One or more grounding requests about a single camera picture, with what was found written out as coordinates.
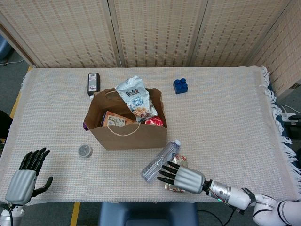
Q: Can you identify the brown paper bag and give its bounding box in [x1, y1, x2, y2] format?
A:
[83, 87, 168, 151]

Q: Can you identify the thin white floor cable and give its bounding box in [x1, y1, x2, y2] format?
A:
[0, 58, 25, 66]

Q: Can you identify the woven folding screen panel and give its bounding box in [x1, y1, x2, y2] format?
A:
[108, 0, 209, 69]
[190, 0, 293, 68]
[246, 0, 301, 97]
[0, 0, 119, 69]

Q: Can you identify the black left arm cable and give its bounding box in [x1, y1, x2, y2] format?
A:
[2, 204, 14, 226]

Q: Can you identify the white blue peanut bag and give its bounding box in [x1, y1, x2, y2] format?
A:
[114, 75, 158, 123]

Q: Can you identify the blue grey chair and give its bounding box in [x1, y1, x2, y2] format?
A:
[0, 35, 12, 62]

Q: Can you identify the dark sauce bottle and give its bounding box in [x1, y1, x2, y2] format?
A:
[87, 72, 101, 97]

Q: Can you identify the orange blue cracker box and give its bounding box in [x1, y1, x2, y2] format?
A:
[101, 111, 135, 128]

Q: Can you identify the green chips can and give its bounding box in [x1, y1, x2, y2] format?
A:
[143, 115, 165, 128]

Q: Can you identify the silver red foil packet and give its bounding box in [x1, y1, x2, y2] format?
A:
[164, 155, 189, 193]

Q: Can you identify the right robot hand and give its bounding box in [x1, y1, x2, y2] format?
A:
[157, 161, 205, 195]

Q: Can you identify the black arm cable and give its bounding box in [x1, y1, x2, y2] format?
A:
[197, 207, 236, 226]
[2, 204, 14, 226]

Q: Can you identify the blue toy brick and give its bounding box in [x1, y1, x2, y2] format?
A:
[173, 78, 189, 95]

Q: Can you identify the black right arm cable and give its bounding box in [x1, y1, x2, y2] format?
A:
[197, 207, 236, 226]

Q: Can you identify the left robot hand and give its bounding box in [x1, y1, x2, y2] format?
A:
[4, 147, 54, 205]

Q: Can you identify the small clear round container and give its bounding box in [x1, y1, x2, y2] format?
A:
[78, 144, 93, 159]

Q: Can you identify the clear plastic water bottle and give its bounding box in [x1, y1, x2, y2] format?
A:
[140, 139, 182, 182]

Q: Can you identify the white power cable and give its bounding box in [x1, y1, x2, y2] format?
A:
[281, 103, 297, 115]

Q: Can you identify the black fabric object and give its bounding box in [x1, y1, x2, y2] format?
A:
[0, 110, 14, 142]

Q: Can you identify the black equipment box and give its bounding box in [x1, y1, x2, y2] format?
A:
[283, 120, 301, 142]

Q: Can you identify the white woven tablecloth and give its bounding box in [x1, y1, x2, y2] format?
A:
[0, 65, 301, 207]

